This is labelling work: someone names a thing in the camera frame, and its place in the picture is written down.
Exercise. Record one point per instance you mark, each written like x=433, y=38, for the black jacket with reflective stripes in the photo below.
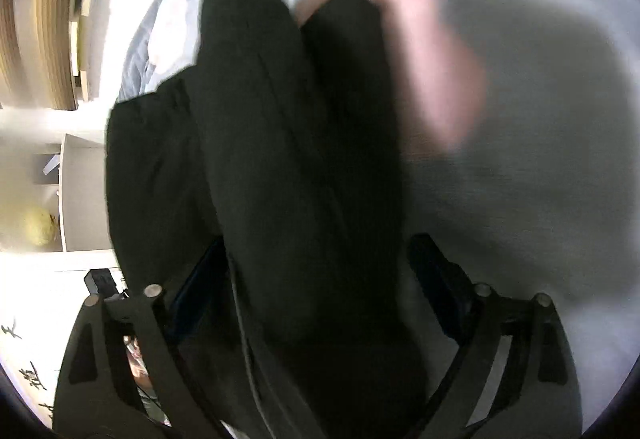
x=280, y=144

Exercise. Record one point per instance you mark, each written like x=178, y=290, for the pale blue blanket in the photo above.
x=142, y=64

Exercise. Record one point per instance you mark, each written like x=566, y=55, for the person's left hand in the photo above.
x=136, y=359

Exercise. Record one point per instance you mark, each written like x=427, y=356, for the light bed sheet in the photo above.
x=525, y=179

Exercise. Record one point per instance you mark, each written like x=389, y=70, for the white shelf unit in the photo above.
x=85, y=199

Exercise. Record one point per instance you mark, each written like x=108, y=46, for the wooden slat panel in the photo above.
x=50, y=19

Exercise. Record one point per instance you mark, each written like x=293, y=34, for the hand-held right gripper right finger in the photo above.
x=436, y=271

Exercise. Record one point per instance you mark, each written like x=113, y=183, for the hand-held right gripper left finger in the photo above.
x=200, y=271

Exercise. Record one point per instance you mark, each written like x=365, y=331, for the yellow ball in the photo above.
x=34, y=226

